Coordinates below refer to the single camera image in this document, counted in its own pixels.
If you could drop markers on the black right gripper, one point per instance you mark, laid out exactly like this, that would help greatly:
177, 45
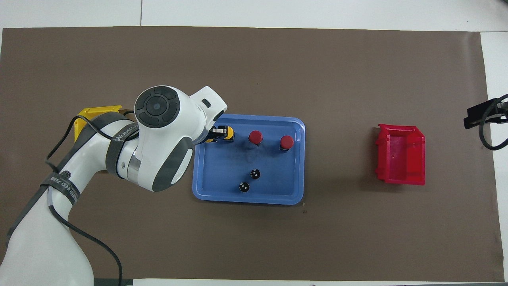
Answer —
494, 109

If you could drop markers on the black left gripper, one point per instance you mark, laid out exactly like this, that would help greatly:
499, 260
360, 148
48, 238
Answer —
210, 137

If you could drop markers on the red push button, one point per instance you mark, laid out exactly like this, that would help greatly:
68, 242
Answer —
255, 137
286, 142

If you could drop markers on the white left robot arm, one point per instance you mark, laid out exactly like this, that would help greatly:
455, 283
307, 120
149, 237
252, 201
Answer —
166, 151

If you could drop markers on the blue plastic tray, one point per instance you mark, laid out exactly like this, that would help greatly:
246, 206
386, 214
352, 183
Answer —
278, 178

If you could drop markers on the black cylindrical capacitor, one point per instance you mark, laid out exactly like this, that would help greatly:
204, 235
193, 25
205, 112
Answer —
244, 186
255, 173

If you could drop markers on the brown table mat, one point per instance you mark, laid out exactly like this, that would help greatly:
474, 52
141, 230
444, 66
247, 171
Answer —
254, 71

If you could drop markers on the red plastic bin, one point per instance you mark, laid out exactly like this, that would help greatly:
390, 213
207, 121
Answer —
401, 155

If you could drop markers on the yellow plastic bin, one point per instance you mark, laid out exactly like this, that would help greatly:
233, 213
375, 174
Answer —
99, 110

